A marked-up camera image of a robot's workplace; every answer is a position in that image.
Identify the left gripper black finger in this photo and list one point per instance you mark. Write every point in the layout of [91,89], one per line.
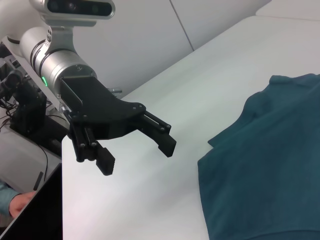
[162,140]
[102,157]

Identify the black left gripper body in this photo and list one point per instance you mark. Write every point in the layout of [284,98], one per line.
[100,110]

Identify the teal t-shirt with FREE print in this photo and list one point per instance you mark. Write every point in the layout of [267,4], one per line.
[262,162]

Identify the forearm in light blue sleeve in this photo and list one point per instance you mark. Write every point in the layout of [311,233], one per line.
[6,200]

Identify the bare person hand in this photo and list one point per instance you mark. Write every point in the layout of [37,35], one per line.
[20,202]

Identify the black electronic device block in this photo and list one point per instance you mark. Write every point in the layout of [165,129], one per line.
[27,117]

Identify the black flat panel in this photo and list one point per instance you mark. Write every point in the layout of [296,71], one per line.
[37,220]

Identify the dark background equipment rack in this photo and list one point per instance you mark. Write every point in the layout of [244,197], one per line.
[7,82]

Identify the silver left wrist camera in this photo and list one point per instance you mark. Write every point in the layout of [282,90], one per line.
[75,6]

